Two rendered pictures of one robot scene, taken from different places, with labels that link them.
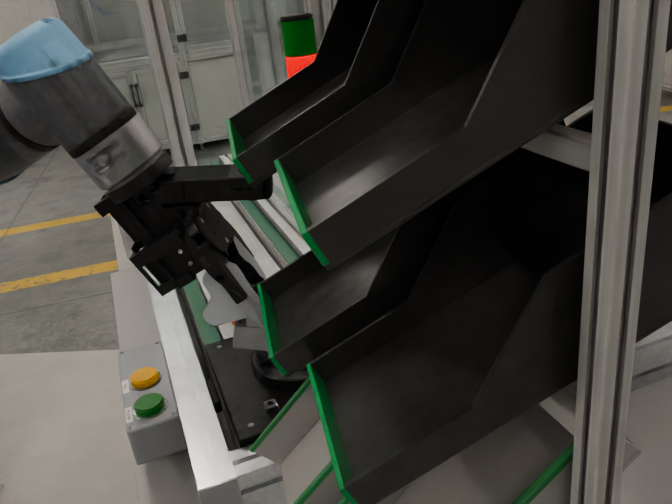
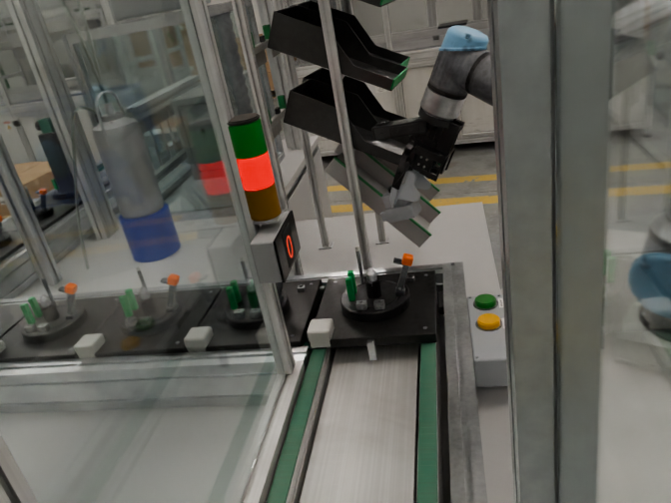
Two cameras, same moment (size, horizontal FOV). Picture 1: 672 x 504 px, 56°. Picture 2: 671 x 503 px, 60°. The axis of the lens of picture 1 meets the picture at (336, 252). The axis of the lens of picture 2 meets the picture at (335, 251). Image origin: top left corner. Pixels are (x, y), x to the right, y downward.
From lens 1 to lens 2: 1.74 m
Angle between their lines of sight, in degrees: 122
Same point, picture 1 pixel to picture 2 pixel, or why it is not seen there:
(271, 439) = (420, 231)
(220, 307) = (421, 180)
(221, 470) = (448, 266)
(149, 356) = (484, 344)
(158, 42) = not seen: outside the picture
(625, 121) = not seen: hidden behind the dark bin
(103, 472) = not seen: hidden behind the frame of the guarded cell
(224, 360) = (425, 315)
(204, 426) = (452, 291)
